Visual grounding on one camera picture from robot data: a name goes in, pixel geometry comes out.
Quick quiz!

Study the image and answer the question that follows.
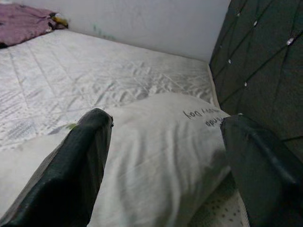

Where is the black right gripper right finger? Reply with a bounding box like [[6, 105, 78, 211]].
[[220, 113, 303, 227]]

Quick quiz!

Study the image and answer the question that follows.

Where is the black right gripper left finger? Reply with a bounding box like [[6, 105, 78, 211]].
[[0, 108, 114, 227]]

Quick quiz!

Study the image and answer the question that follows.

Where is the white pillow with tree print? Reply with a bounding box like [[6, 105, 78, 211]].
[[0, 92, 232, 227]]

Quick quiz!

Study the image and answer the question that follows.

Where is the pink cartoon mouse blanket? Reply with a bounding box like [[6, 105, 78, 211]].
[[0, 3, 69, 49]]

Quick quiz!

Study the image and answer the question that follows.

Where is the white quilted mattress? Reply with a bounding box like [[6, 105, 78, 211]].
[[0, 29, 249, 227]]

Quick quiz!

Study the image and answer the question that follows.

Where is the black tufted headboard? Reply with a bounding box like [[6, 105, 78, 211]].
[[209, 0, 303, 154]]

